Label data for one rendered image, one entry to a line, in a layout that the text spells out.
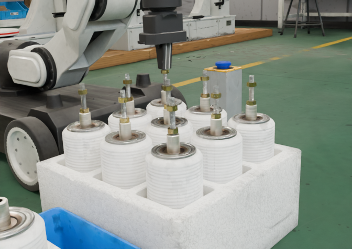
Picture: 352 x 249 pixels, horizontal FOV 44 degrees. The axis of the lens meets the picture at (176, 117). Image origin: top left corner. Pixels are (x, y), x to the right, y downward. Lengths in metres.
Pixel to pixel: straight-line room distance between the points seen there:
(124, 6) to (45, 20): 1.98
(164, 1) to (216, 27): 3.39
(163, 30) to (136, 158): 0.33
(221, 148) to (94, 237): 0.27
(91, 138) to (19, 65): 0.72
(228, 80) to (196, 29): 3.02
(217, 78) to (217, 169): 0.38
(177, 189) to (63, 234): 0.28
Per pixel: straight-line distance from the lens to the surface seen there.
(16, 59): 1.54
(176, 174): 0.69
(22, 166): 1.28
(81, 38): 1.28
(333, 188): 1.23
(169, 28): 1.00
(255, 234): 0.87
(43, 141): 1.16
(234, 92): 1.13
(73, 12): 1.26
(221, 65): 1.12
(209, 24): 4.26
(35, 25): 3.17
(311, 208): 1.11
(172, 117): 0.71
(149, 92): 1.42
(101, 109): 1.28
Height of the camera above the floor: 0.50
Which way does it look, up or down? 16 degrees down
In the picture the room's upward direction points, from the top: 2 degrees counter-clockwise
